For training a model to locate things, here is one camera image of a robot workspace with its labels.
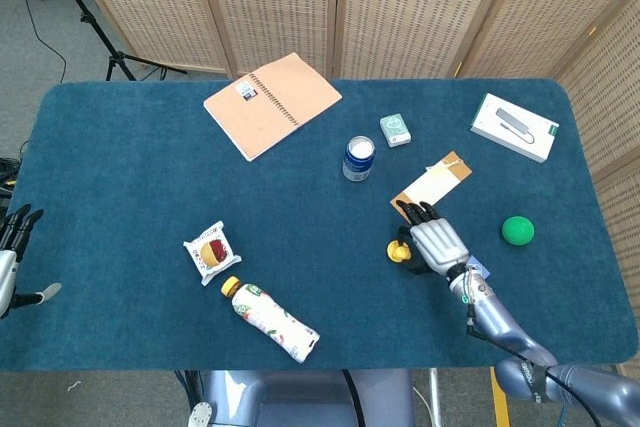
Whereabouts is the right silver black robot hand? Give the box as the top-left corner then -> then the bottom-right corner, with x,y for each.
394,200 -> 471,277

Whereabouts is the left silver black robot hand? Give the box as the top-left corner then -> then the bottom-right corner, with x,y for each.
0,204 -> 63,319

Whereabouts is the yellow round cap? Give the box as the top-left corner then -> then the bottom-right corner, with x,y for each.
387,241 -> 415,265

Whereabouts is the small blue card box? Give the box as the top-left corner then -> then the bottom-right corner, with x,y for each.
464,255 -> 492,282

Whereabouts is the green ball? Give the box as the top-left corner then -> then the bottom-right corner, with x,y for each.
501,215 -> 535,247

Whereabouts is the blue white drink can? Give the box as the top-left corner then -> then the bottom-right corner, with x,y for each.
342,135 -> 376,182

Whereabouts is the small green card box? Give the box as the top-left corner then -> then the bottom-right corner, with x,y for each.
379,114 -> 412,149

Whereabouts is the white usb hub box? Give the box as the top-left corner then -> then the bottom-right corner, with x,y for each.
469,92 -> 560,164

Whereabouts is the blue table mat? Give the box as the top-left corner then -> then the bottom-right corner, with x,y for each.
0,79 -> 640,373

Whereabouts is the metal table leg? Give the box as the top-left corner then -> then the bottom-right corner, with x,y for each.
428,368 -> 442,427

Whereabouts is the yellow floor strip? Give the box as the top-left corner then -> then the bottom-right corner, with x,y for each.
489,366 -> 510,427

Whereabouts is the white bottle yellow cap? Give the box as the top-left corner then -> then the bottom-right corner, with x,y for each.
220,275 -> 321,364

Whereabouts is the white packaged pastry snack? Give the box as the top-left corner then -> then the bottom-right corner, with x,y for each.
182,220 -> 243,287

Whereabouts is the blue-grey robot torso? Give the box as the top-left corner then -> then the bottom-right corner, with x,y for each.
187,369 -> 416,427

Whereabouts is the tan spiral notebook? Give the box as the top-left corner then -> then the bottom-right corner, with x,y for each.
203,52 -> 344,163

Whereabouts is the wooden woven folding screen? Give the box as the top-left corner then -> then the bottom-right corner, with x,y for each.
59,0 -> 640,318

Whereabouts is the black tripod stand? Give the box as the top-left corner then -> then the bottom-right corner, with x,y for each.
38,0 -> 189,82

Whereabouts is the bundle of cables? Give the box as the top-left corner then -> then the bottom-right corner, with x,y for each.
0,139 -> 30,213

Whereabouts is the black floor cable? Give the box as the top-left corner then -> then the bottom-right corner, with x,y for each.
7,0 -> 68,84

